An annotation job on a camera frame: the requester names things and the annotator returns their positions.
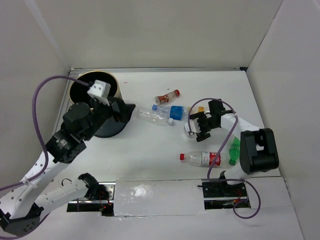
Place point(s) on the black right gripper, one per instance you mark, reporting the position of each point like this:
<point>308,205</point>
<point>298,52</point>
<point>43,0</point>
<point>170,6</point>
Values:
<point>205,135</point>

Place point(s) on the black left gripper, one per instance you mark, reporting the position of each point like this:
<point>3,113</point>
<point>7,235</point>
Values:
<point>123,115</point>

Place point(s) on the yellow-label yellow-cap bottle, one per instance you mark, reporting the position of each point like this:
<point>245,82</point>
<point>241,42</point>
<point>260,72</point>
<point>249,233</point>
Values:
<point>196,109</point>

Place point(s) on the clear capless wide bottle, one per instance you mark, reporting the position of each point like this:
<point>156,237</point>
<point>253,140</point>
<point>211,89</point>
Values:
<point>188,131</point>

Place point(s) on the clear bottle blue label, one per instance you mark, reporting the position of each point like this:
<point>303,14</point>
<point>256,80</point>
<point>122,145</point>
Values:
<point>179,113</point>

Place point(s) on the crushed clear bottle white cap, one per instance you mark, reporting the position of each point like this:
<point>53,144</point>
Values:
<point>153,116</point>

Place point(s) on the clear bottle red label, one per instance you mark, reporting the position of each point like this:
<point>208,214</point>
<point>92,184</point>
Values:
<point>205,159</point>

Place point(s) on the small red-cap drink bottle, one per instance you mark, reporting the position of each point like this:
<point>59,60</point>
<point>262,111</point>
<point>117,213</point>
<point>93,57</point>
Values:
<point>167,98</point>

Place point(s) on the green bottle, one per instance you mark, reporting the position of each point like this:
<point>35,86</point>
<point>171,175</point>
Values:
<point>234,151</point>

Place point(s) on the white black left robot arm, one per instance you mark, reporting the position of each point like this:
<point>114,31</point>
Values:
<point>24,208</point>

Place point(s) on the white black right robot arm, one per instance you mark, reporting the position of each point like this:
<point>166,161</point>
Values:
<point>257,152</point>

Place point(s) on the dark blue gold-rimmed bin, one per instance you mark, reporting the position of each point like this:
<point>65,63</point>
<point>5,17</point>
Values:
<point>78,94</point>

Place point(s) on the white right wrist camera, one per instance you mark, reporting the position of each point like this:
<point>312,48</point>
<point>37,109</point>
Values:
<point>192,125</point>

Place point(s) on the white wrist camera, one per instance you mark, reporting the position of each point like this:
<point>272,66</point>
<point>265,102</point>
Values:
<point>192,125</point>
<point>100,91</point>

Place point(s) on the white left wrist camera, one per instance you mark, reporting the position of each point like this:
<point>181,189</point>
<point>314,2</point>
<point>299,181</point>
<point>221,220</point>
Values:
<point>100,91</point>

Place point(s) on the aluminium frame rail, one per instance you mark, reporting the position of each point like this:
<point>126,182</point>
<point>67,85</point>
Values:
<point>148,144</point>

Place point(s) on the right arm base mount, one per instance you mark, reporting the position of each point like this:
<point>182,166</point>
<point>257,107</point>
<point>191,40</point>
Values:
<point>220,195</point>

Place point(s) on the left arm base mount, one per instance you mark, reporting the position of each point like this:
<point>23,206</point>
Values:
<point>100,200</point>

